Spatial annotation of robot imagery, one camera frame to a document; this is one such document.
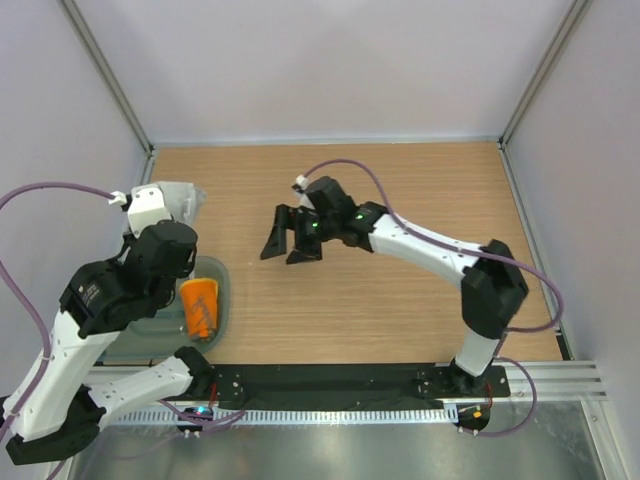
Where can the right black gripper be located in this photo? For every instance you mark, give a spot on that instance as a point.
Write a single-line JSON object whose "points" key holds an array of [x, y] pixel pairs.
{"points": [[286, 218]]}

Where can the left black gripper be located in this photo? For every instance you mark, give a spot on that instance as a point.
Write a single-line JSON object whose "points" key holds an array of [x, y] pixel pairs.
{"points": [[129, 237]]}

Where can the orange grey patterned towel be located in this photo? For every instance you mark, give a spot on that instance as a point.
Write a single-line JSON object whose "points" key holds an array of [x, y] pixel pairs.
{"points": [[199, 298]]}

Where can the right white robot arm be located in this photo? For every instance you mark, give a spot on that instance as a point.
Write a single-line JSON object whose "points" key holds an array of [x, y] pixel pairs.
{"points": [[492, 288]]}

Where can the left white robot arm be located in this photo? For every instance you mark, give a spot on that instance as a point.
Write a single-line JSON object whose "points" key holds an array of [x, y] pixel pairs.
{"points": [[54, 415]]}

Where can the blue translucent plastic tray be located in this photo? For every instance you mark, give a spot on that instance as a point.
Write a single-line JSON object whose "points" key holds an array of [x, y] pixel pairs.
{"points": [[158, 337]]}

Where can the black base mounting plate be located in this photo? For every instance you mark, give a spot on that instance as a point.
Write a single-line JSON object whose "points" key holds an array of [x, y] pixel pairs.
{"points": [[351, 387]]}

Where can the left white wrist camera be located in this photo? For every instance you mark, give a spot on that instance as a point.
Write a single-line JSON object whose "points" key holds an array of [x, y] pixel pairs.
{"points": [[145, 206]]}

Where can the white slotted cable duct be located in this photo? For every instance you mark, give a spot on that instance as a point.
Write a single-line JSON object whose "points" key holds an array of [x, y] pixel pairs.
{"points": [[162, 416]]}

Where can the left aluminium frame post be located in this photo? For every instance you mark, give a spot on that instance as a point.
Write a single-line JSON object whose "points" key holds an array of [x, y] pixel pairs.
{"points": [[106, 73]]}

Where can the aluminium frame post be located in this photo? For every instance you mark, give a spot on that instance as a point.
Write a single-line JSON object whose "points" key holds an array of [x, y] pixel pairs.
{"points": [[552, 54], [106, 73]]}

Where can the aluminium rail front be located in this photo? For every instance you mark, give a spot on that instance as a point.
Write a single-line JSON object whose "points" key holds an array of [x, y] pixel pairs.
{"points": [[554, 381]]}

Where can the right aluminium frame post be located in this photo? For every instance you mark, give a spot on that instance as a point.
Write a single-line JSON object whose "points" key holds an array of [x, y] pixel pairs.
{"points": [[552, 54]]}

